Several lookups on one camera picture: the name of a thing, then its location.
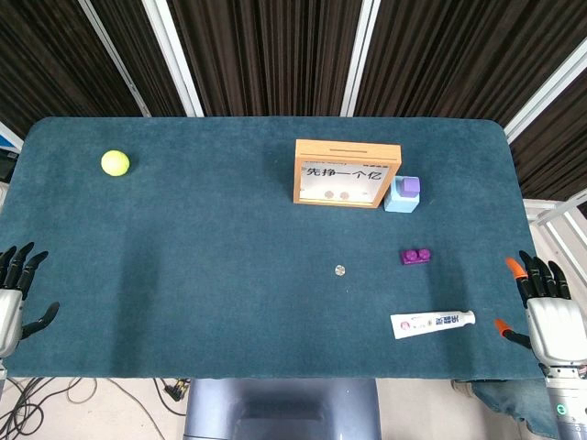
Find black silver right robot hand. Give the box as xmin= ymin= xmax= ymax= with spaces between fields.
xmin=493 ymin=249 xmax=587 ymax=367

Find dark pleated curtain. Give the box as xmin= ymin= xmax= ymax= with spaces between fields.
xmin=0 ymin=0 xmax=587 ymax=203

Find yellow-green tennis ball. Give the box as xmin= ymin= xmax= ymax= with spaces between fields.
xmin=100 ymin=148 xmax=131 ymax=177

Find thin white frame post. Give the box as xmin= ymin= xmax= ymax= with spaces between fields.
xmin=76 ymin=0 xmax=152 ymax=118

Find light blue foam block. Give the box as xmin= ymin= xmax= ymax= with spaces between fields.
xmin=382 ymin=175 xmax=422 ymax=215

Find white metal rack frame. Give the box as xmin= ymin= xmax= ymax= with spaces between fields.
xmin=522 ymin=190 xmax=587 ymax=276

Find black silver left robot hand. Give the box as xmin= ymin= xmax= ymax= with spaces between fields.
xmin=0 ymin=241 xmax=61 ymax=359

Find blue white panel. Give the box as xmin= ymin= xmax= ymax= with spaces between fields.
xmin=0 ymin=119 xmax=24 ymax=155

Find blue-grey robot torso base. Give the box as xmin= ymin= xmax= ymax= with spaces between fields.
xmin=183 ymin=377 xmax=382 ymax=440

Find teal table cloth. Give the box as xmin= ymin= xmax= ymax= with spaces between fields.
xmin=0 ymin=115 xmax=548 ymax=382

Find blue denim fabric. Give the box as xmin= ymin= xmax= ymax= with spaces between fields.
xmin=471 ymin=378 xmax=559 ymax=439

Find black power plug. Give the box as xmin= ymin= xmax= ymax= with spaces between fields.
xmin=163 ymin=379 xmax=191 ymax=403

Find wide white frame post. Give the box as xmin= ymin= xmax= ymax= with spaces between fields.
xmin=503 ymin=35 xmax=587 ymax=144
xmin=338 ymin=0 xmax=382 ymax=118
xmin=140 ymin=0 xmax=205 ymax=118

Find black floor cables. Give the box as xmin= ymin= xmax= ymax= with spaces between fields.
xmin=0 ymin=375 xmax=187 ymax=440

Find purple two-stud toy brick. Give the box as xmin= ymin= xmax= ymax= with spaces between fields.
xmin=399 ymin=247 xmax=433 ymax=267

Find black box device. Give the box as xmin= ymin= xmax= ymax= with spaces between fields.
xmin=0 ymin=150 xmax=19 ymax=182

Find white toothpaste tube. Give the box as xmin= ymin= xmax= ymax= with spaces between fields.
xmin=389 ymin=309 xmax=477 ymax=341

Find wooden coin box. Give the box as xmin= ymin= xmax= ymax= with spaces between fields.
xmin=293 ymin=138 xmax=404 ymax=211

